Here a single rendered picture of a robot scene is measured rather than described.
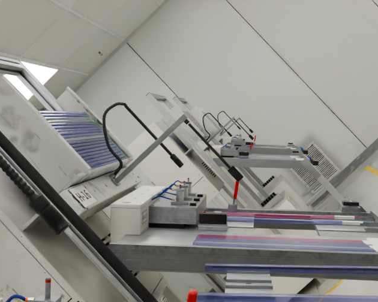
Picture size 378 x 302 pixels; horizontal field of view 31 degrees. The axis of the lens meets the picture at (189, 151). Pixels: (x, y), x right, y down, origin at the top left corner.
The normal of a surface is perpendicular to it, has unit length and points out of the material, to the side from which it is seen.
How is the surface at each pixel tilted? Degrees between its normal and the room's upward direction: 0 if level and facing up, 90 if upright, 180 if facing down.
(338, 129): 90
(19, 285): 90
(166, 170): 90
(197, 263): 90
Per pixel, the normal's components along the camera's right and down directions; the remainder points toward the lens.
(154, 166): -0.11, 0.05
